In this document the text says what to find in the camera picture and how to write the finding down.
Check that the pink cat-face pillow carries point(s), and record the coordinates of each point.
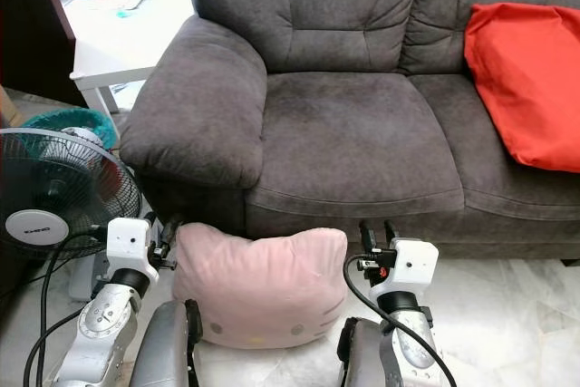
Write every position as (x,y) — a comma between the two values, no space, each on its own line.
(263,287)

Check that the teal plastic waste basket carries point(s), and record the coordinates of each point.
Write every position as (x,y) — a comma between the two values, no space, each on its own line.
(68,120)

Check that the white side table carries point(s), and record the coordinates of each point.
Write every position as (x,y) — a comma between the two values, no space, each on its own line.
(113,61)

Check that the light printed floor mat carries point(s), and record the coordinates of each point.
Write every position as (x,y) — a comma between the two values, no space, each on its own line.
(106,3)

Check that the dark grey fabric sofa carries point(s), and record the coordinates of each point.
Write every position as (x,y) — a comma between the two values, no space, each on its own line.
(362,133)

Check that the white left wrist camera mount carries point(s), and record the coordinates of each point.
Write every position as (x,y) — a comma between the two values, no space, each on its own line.
(129,240)

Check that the grey robot right leg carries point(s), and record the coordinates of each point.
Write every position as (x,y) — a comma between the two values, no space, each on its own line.
(367,360)

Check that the grey robot leg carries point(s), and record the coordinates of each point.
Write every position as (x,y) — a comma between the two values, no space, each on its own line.
(163,351)
(367,360)

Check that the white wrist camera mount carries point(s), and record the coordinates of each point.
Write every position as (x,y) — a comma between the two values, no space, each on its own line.
(129,240)
(415,265)

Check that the red pillow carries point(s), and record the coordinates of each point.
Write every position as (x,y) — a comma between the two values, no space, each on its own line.
(526,79)

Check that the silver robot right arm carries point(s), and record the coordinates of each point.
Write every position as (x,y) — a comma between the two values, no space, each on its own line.
(412,342)

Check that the dark wooden door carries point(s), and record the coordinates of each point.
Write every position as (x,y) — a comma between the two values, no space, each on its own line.
(32,24)

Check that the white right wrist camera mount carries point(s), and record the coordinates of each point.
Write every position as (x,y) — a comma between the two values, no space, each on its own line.
(415,265)

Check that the grey robot left leg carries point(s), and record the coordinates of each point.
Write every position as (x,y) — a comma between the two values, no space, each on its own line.
(163,351)

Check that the black electric fan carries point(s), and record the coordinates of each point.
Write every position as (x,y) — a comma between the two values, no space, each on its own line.
(63,188)

